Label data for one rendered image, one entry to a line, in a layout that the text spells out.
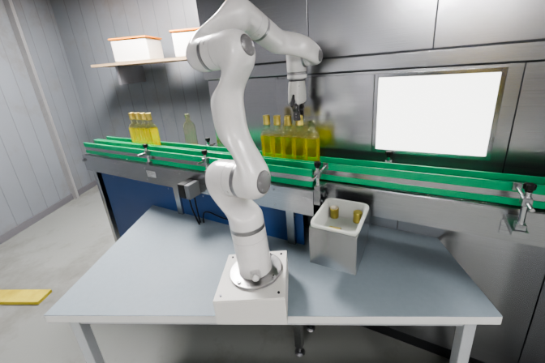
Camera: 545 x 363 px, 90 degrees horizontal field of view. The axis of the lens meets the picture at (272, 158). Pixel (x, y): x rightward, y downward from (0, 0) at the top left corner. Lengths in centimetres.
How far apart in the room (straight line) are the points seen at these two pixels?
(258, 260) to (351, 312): 36
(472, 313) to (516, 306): 53
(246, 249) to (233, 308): 19
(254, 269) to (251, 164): 38
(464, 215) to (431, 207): 10
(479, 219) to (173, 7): 393
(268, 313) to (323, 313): 19
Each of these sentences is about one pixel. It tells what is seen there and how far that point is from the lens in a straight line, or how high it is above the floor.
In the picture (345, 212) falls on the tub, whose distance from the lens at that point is 118.
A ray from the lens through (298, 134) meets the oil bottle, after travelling 123.
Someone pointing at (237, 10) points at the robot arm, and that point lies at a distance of 90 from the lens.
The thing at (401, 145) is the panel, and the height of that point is 119.
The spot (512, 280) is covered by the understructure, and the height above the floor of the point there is 61.
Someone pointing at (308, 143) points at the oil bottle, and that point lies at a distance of 122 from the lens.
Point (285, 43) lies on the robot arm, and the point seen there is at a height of 163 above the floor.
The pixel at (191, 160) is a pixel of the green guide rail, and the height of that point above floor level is 111.
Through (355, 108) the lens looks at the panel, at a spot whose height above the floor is 135.
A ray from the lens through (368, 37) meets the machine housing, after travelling 129.
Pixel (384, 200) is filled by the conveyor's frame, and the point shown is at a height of 101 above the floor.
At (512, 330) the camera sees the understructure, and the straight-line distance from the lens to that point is 180.
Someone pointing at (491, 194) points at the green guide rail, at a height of 108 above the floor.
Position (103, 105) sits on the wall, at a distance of 482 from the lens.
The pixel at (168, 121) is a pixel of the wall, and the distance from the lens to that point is 437.
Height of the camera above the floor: 156
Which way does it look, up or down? 19 degrees down
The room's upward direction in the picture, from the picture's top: 5 degrees counter-clockwise
